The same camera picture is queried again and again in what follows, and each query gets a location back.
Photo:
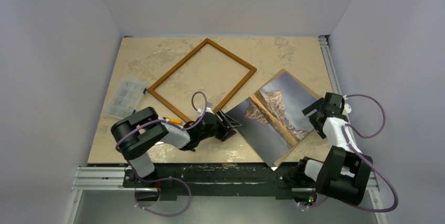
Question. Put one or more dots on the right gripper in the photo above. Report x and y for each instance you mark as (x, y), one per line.
(320, 112)

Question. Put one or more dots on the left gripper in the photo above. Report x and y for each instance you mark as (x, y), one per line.
(225, 123)

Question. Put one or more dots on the mountain landscape photo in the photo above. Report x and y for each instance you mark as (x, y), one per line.
(272, 119)

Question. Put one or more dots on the clear glass pane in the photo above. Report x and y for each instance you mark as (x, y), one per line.
(257, 142)

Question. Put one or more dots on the yellow handled screwdriver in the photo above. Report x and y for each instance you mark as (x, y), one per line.
(175, 121)

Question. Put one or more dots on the wooden picture frame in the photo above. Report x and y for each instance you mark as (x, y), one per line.
(212, 66)

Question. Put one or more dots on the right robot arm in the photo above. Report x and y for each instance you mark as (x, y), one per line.
(343, 175)

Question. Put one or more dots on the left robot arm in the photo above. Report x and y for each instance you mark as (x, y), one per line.
(137, 133)

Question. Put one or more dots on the clear plastic organizer box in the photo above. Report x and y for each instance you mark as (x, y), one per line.
(125, 99)

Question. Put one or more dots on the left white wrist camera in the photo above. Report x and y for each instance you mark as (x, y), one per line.
(202, 111)

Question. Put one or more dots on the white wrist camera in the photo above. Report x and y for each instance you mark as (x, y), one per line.
(346, 107)
(202, 111)

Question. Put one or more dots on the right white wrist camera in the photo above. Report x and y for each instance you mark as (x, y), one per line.
(346, 107)

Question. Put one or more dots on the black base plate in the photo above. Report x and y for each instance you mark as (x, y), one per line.
(170, 180)

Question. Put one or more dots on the aluminium rail frame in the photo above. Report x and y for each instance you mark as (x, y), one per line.
(98, 195)

